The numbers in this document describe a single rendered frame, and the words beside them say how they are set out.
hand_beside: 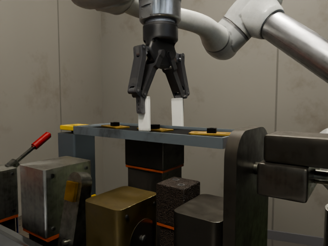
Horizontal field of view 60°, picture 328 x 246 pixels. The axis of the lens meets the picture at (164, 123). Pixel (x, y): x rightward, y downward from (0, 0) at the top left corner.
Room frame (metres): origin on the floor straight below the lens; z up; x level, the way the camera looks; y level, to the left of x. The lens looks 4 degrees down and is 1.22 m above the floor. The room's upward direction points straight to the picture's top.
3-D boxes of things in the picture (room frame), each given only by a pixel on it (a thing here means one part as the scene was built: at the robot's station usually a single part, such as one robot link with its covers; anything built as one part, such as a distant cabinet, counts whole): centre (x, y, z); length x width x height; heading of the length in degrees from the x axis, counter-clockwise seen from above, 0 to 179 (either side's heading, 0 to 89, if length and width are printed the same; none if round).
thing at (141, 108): (0.56, 0.05, 1.22); 0.03 x 0.01 x 0.05; 138
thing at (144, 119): (0.58, 0.04, 1.20); 0.03 x 0.01 x 0.07; 48
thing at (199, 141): (0.60, 0.02, 1.16); 0.37 x 0.14 x 0.02; 55
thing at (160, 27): (0.62, 0.01, 1.34); 0.08 x 0.07 x 0.09; 138
